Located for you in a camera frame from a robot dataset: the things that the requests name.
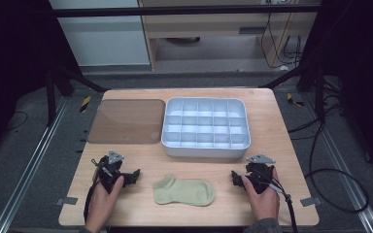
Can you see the dark curtain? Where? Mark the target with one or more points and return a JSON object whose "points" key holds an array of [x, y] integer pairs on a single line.
{"points": [[13, 64], [359, 64]]}

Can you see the black metal stand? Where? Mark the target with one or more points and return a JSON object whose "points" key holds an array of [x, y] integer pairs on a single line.
{"points": [[50, 97], [319, 93]]}

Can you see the white cabinet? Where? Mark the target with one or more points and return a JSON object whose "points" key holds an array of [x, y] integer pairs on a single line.
{"points": [[103, 39]]}

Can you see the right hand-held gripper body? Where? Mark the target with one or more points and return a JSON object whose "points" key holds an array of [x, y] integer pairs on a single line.
{"points": [[260, 173]]}

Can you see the light green sock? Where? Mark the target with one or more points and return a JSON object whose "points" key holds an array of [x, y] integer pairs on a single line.
{"points": [[184, 191]]}

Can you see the person's left hand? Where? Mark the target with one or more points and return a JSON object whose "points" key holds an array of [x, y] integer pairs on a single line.
{"points": [[102, 202]]}

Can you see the aluminium floor rail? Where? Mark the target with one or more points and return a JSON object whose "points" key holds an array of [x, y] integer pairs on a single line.
{"points": [[29, 168], [346, 171]]}

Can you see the light wooden desk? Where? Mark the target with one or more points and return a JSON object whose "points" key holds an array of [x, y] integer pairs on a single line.
{"points": [[207, 27]]}

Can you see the black horizontal bar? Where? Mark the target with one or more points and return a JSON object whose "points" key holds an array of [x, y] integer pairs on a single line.
{"points": [[175, 11]]}

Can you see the brown translucent lid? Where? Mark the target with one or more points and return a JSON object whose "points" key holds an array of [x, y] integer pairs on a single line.
{"points": [[128, 121]]}

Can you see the person's right hand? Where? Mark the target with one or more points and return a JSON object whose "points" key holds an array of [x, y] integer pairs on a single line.
{"points": [[264, 202]]}

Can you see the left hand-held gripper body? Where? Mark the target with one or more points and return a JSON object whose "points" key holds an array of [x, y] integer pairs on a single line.
{"points": [[108, 170]]}

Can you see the grey tape piece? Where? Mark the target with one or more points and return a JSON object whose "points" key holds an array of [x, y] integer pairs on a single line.
{"points": [[311, 201], [67, 201]]}

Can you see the white divided storage box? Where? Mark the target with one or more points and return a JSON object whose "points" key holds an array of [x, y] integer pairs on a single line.
{"points": [[205, 126]]}

